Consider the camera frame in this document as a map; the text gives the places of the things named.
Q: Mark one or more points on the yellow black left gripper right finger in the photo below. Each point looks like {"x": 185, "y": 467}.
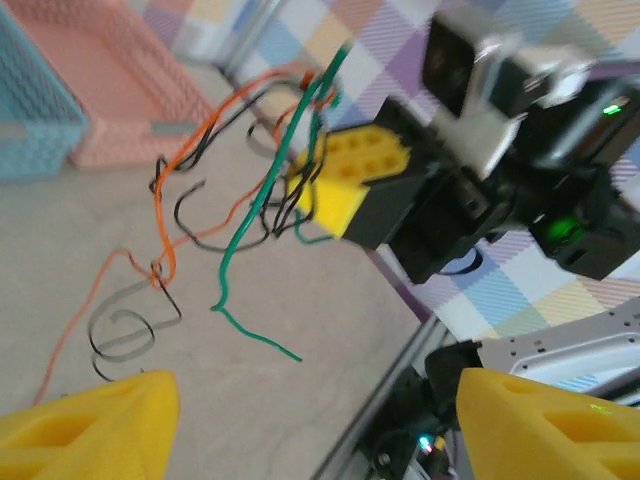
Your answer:
{"x": 550, "y": 435}

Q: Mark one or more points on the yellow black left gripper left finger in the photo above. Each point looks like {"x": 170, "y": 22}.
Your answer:
{"x": 100, "y": 430}

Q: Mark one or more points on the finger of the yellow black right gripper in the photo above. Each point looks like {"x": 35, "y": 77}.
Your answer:
{"x": 345, "y": 200}
{"x": 380, "y": 137}

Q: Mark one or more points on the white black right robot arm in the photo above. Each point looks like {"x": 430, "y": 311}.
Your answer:
{"x": 560, "y": 345}

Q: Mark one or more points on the small controller circuit board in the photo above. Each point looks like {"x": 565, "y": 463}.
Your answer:
{"x": 422, "y": 450}

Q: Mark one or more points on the pink perforated plastic basket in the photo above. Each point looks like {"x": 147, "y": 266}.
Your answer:
{"x": 115, "y": 85}

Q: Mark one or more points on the blue perforated plastic basket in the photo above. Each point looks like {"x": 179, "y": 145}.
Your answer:
{"x": 35, "y": 110}

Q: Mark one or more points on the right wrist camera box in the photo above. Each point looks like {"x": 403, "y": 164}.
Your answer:
{"x": 450, "y": 65}

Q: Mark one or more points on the long aluminium base rail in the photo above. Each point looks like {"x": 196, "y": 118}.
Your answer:
{"x": 380, "y": 400}

